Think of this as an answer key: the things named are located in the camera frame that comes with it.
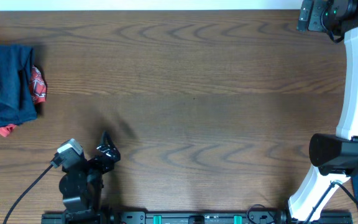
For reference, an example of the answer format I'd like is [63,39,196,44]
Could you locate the dark blue shorts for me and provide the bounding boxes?
[0,45,37,127]

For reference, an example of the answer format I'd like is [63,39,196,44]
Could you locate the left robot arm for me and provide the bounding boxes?
[54,131,121,223]

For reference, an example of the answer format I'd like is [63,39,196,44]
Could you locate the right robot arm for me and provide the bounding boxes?
[277,0,358,223]

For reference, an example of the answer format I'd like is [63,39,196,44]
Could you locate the black red clothes pile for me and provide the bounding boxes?
[0,65,47,137]

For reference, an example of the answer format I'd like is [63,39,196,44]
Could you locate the green rail clamp left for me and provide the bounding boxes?
[153,215,162,224]

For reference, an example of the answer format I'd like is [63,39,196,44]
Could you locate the green rail clamp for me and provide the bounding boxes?
[153,215,162,224]
[234,215,242,224]

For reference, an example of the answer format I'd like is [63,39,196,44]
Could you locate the black aluminium mounting rail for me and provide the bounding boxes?
[41,211,353,224]

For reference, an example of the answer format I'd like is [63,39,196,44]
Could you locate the green rail clamp right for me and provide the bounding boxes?
[234,215,242,224]

